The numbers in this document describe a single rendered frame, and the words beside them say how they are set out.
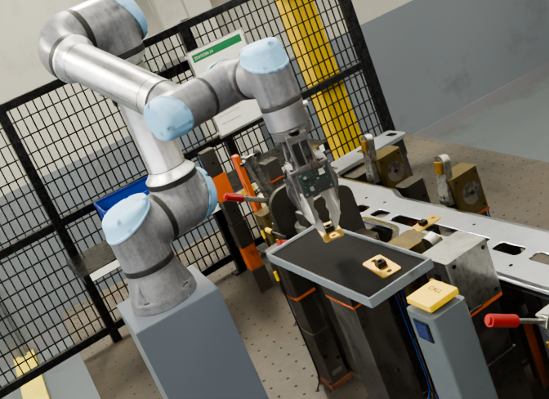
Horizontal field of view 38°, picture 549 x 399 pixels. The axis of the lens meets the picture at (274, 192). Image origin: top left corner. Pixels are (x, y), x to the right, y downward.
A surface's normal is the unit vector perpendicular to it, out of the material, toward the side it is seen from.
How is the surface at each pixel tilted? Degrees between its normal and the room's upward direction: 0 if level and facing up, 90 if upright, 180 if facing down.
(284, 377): 0
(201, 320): 90
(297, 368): 0
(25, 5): 90
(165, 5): 90
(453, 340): 90
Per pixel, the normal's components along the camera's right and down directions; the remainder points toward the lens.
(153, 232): 0.63, 0.02
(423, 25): 0.39, 0.18
